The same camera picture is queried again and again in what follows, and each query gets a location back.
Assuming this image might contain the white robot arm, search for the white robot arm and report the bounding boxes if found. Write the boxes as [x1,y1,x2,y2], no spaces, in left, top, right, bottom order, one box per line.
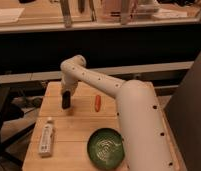
[60,55,175,171]

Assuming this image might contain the green ceramic bowl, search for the green ceramic bowl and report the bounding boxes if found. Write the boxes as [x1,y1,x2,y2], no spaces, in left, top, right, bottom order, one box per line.
[87,128,125,171]

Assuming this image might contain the orange carrot toy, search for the orange carrot toy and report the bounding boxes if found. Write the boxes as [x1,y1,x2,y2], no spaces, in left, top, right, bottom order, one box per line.
[95,95,101,112]

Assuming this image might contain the white remote control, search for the white remote control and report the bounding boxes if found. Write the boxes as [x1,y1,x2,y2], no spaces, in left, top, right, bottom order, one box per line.
[38,117,55,157]

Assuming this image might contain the white paper sheet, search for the white paper sheet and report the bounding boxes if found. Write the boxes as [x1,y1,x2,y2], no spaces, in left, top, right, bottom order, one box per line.
[0,8,24,24]

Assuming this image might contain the dark panel at right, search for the dark panel at right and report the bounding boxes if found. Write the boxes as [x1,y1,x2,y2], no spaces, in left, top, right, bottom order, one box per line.
[165,52,201,171]

